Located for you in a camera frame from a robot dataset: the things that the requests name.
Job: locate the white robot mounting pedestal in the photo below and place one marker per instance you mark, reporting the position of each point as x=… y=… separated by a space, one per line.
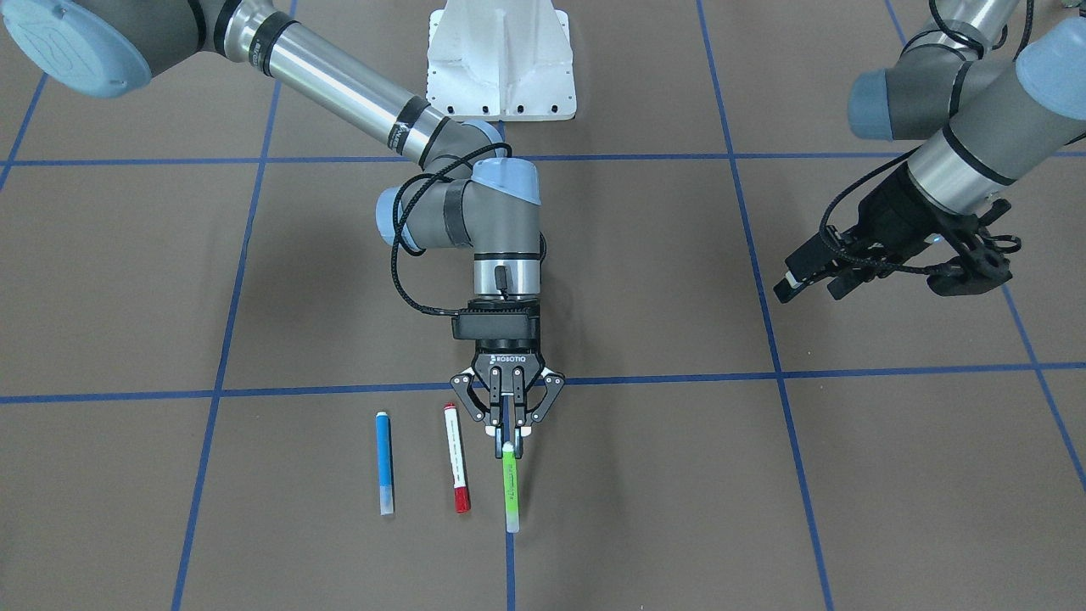
x=501 y=61

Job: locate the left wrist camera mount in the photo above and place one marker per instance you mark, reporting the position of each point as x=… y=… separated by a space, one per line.
x=981 y=263

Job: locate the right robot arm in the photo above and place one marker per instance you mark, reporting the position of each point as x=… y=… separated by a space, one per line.
x=472 y=193

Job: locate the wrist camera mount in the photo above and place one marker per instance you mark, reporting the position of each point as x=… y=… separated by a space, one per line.
x=981 y=263
x=484 y=319

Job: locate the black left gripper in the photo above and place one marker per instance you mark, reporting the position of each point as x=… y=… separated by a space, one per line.
x=892 y=208

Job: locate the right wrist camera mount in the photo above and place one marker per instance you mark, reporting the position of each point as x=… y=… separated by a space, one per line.
x=484 y=319

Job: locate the blue marker pen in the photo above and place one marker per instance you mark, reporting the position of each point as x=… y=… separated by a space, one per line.
x=384 y=462

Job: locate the green highlighter pen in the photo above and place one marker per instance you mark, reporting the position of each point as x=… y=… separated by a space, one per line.
x=509 y=478

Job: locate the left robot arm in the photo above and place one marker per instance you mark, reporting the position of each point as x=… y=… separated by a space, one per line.
x=981 y=123

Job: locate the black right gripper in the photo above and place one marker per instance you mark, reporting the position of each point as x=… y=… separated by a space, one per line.
x=507 y=361

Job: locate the red white marker pen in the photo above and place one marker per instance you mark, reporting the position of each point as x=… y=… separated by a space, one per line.
x=459 y=485

